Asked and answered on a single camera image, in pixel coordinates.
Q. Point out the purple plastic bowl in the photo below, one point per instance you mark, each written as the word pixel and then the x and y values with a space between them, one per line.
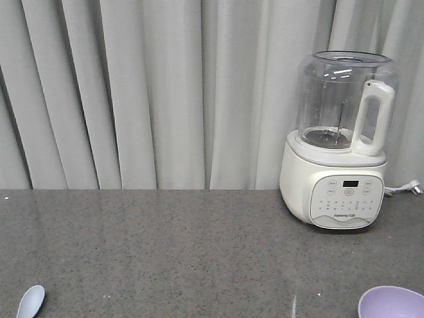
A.
pixel 390 301

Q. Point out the light blue plastic spoon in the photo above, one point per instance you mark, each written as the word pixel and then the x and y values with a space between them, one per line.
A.
pixel 31 302

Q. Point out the white blender with clear jar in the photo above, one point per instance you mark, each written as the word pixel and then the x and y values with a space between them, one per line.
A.
pixel 334 160

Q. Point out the grey pleated curtain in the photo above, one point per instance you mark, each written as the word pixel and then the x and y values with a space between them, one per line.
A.
pixel 183 94

